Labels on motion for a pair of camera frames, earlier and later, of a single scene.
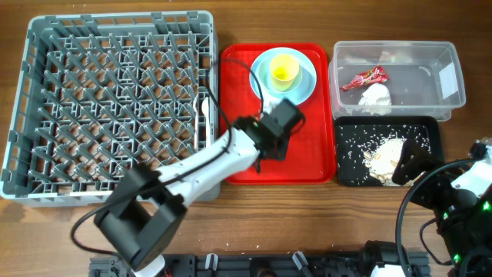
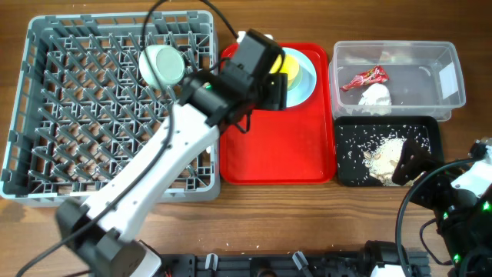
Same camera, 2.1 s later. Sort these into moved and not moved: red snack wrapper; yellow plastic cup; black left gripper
Moved: black left gripper
Not moved: yellow plastic cup; red snack wrapper
